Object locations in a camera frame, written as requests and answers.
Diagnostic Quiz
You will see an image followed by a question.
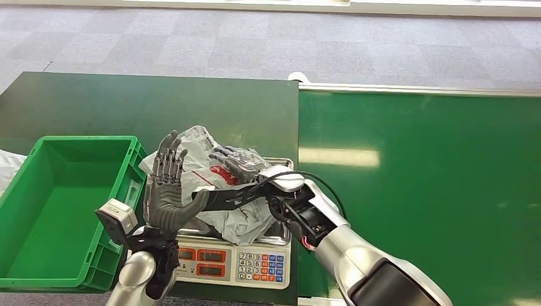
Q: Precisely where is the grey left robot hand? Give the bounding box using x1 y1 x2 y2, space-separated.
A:
144 129 211 236

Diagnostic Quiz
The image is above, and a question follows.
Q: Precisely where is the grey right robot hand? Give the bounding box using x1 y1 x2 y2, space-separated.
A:
209 145 271 184

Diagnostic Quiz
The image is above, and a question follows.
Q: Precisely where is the white plastic package red print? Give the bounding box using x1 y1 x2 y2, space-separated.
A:
139 125 278 247

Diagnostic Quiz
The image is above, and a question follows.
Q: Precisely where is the green conveyor belt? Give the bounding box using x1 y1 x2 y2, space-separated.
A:
297 91 541 306

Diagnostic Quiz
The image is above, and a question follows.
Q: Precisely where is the stainless steel scale pan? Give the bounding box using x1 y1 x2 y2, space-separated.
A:
177 157 295 247

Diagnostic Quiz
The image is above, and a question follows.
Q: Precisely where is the white electronic weighing scale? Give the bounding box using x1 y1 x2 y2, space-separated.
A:
168 157 295 291

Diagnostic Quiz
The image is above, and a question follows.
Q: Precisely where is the green plastic crate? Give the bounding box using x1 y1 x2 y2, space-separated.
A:
0 135 149 293

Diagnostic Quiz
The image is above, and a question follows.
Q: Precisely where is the white plastic bag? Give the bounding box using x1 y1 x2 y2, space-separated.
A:
0 149 27 200

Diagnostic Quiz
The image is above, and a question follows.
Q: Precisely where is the white baseboard strip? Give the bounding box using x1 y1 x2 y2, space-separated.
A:
0 0 541 18

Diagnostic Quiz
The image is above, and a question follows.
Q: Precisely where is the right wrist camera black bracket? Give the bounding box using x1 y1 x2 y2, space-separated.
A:
192 185 271 212

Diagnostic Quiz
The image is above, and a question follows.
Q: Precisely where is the wrist camera black bracket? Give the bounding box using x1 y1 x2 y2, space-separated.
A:
192 185 271 212
94 199 139 251

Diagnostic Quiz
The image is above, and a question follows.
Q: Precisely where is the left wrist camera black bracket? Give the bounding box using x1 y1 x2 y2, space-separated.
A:
94 199 139 251

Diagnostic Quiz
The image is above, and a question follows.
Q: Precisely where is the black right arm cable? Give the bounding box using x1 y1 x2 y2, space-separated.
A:
262 170 348 221

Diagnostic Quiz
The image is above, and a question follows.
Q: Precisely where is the silver conveyor side rail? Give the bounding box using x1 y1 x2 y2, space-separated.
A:
297 82 541 99

